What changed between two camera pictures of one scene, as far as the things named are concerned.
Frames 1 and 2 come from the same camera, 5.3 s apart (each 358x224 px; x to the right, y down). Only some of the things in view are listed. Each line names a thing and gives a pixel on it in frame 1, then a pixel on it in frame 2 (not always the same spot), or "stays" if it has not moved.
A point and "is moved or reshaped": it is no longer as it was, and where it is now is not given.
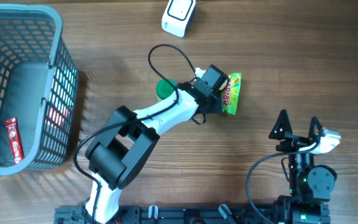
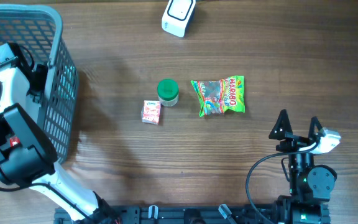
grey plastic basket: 27,72 stays
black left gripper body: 216,101 -> 40,80
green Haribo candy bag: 230,96 is moved or reshaped
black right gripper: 294,142 stays
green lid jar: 164,89 stays
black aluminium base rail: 184,214 stays
